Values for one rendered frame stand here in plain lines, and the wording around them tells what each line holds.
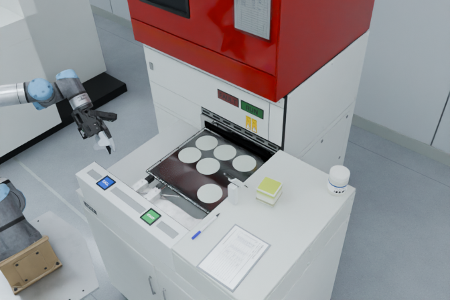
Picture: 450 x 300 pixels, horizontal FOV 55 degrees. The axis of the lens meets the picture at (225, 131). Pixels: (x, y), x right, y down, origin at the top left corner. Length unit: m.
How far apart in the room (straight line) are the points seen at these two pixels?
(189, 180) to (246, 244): 0.43
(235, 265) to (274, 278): 0.13
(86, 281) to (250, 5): 1.10
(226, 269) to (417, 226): 1.73
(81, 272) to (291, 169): 0.86
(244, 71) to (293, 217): 0.56
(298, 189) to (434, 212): 1.54
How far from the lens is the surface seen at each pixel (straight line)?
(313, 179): 1.68
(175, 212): 1.69
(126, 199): 1.67
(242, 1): 1.50
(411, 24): 2.99
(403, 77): 3.15
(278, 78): 1.54
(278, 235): 1.50
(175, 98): 2.14
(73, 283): 1.68
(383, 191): 3.06
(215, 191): 1.71
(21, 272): 1.67
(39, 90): 1.62
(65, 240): 1.80
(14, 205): 1.64
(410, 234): 2.88
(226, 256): 1.45
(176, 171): 1.81
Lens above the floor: 2.17
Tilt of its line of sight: 40 degrees down
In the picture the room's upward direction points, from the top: 3 degrees counter-clockwise
